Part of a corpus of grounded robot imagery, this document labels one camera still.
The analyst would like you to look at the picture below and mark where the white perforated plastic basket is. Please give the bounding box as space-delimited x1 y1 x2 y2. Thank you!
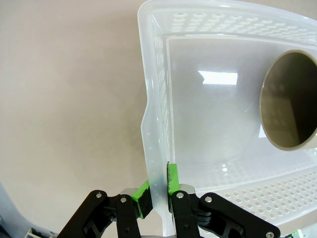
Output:
137 0 317 238

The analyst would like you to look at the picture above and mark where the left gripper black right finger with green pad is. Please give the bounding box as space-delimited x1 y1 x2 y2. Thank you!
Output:
167 162 281 238

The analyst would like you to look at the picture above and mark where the tall brown cup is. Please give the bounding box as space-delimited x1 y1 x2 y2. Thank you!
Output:
259 49 317 151

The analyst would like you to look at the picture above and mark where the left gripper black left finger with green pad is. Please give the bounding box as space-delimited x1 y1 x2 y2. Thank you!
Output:
58 180 152 238

